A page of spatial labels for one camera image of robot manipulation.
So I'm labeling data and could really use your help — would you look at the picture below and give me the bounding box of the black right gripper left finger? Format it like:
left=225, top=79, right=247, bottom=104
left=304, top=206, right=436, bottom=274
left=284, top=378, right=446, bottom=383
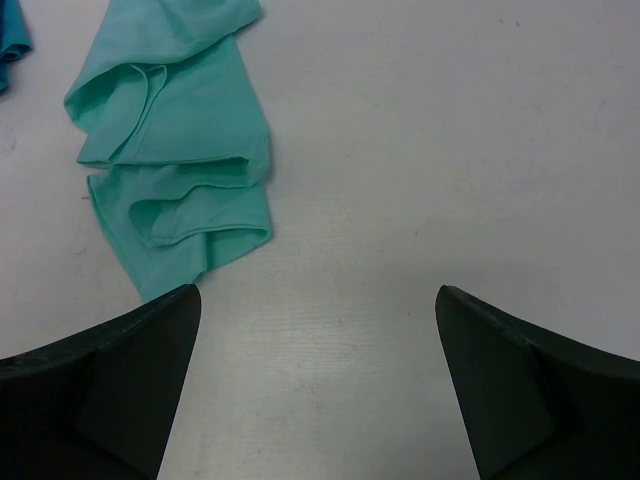
left=1, top=284, right=202, bottom=479

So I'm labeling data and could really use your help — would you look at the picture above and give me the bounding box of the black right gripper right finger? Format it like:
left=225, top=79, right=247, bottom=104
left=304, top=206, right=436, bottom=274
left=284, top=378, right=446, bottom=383
left=435, top=286, right=639, bottom=479

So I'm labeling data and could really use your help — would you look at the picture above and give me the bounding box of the mint green t-shirt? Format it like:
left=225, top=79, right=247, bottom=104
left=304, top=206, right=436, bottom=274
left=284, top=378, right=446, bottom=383
left=64, top=1, right=272, bottom=301

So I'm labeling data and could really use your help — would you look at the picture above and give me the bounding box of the folded teal t-shirt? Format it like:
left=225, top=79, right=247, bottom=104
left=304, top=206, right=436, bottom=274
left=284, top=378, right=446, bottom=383
left=0, top=0, right=33, bottom=92

